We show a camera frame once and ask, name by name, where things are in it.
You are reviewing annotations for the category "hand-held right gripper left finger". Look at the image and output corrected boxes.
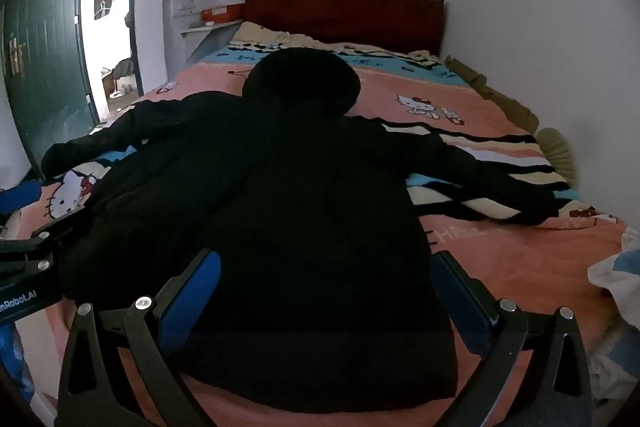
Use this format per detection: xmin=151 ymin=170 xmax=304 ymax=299
xmin=54 ymin=248 xmax=223 ymax=427

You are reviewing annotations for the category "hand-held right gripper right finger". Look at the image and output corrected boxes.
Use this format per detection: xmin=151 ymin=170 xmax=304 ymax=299
xmin=429 ymin=249 xmax=597 ymax=427

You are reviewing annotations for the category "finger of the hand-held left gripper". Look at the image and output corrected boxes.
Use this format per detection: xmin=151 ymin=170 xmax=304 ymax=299
xmin=0 ymin=207 xmax=96 ymax=280

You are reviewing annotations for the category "black hooded jacket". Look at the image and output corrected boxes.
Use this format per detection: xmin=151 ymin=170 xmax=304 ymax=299
xmin=40 ymin=48 xmax=561 ymax=410

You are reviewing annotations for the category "person's blue jeans leg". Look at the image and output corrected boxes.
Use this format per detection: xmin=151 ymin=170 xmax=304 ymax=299
xmin=0 ymin=322 xmax=36 ymax=408

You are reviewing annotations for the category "pink cartoon cat printed blanket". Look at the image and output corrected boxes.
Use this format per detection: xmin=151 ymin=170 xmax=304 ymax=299
xmin=30 ymin=22 xmax=640 ymax=427

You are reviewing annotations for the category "white cloth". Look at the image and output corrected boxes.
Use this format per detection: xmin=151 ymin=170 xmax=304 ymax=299
xmin=587 ymin=227 xmax=640 ymax=323

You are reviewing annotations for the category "dark green door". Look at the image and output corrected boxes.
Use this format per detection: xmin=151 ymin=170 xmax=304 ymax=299
xmin=0 ymin=0 xmax=98 ymax=172

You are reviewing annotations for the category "olive green bedding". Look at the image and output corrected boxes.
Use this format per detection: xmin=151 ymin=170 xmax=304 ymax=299
xmin=445 ymin=54 xmax=578 ymax=182

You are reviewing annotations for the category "dark red bed headboard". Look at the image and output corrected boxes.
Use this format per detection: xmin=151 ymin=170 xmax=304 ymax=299
xmin=244 ymin=0 xmax=446 ymax=58

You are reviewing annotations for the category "grey wall shelf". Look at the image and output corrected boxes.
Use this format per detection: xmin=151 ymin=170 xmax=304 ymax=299
xmin=180 ymin=19 xmax=246 ymax=64

